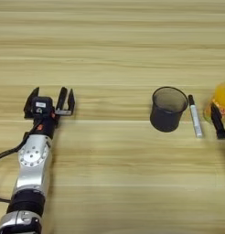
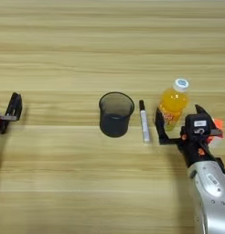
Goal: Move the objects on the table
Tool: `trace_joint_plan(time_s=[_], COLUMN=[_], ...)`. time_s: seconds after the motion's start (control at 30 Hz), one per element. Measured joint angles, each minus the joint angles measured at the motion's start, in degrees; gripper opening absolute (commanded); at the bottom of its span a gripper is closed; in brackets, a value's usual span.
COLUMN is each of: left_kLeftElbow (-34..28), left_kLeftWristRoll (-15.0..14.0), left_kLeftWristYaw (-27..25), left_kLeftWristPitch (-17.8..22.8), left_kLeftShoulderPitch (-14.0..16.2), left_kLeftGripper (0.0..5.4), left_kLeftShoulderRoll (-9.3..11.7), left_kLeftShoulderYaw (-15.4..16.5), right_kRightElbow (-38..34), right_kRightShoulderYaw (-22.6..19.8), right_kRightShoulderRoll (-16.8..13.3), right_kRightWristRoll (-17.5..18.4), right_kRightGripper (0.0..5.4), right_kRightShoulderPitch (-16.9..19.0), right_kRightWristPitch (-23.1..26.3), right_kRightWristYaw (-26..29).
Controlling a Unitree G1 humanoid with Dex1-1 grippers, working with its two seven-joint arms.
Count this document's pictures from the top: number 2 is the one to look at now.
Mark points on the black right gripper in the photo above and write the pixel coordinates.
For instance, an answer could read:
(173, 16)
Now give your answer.
(193, 149)

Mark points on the orange juice bottle white cap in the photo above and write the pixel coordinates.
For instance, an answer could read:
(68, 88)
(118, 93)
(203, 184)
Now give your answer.
(175, 100)

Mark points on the white marker pen black cap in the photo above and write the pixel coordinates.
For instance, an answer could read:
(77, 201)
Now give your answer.
(144, 125)

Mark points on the black mesh pen cup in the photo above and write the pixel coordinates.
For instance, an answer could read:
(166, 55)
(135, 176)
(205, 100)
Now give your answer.
(115, 125)

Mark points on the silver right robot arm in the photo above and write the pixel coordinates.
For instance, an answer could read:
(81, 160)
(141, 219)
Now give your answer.
(212, 195)

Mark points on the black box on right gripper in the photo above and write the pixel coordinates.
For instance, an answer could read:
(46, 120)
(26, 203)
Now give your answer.
(190, 129)

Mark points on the black rounded gripper post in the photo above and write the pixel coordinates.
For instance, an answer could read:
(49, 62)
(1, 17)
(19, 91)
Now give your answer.
(10, 106)

